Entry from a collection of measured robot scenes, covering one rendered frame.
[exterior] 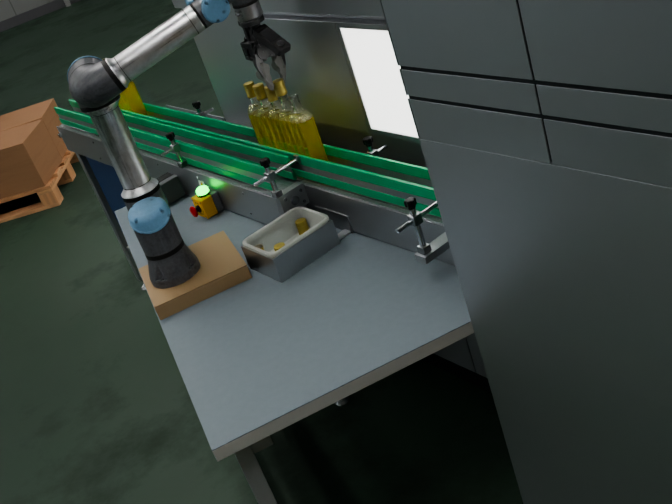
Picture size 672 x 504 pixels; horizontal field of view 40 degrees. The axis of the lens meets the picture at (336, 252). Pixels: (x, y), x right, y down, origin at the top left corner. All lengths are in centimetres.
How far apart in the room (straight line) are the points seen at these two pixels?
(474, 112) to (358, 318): 75
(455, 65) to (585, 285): 47
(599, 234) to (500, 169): 23
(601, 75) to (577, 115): 10
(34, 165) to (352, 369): 411
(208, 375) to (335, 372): 35
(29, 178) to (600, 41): 491
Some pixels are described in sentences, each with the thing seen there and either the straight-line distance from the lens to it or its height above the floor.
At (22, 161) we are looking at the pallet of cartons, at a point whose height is 34.
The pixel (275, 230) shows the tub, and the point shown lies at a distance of 270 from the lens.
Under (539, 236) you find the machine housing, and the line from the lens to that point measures 178.
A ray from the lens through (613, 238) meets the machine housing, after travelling 166.
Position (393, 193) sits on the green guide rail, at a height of 92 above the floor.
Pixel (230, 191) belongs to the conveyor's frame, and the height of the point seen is 84.
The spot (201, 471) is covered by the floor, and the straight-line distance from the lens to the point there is 329.
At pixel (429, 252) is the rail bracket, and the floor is 86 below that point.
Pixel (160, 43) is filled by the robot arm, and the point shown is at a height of 144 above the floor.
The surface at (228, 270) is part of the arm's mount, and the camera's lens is 263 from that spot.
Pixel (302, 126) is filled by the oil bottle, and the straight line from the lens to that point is 269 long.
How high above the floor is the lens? 199
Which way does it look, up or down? 28 degrees down
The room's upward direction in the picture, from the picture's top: 20 degrees counter-clockwise
